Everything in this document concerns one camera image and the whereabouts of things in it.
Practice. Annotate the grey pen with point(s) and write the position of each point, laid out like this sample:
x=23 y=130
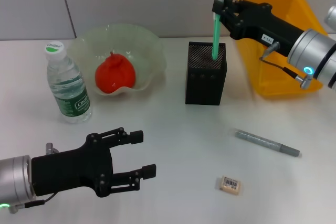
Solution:
x=265 y=142

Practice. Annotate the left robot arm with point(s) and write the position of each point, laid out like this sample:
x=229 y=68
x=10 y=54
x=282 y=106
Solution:
x=15 y=176

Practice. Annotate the red pumpkin toy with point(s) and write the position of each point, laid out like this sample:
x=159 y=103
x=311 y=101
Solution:
x=115 y=74

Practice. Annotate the pale green glass fruit bowl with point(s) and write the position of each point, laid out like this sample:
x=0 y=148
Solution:
x=141 y=48

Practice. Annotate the clear green-label water bottle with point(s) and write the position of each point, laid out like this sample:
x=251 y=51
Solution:
x=68 y=85

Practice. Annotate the black mesh pen holder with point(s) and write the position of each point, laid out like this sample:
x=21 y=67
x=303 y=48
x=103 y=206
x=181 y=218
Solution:
x=204 y=87

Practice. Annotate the yellow plastic bin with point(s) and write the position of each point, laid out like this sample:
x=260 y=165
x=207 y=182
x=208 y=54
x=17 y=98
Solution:
x=288 y=2

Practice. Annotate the green pen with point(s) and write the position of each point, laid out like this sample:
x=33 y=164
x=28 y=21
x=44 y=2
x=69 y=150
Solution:
x=216 y=37

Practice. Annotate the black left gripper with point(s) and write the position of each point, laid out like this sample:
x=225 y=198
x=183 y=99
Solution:
x=71 y=167

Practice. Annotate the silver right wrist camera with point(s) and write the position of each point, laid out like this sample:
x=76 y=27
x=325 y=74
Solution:
x=331 y=16

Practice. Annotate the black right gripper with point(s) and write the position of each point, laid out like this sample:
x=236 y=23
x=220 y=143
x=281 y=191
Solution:
x=262 y=22

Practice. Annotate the beige eraser with barcode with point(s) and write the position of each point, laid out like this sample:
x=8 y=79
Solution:
x=230 y=186

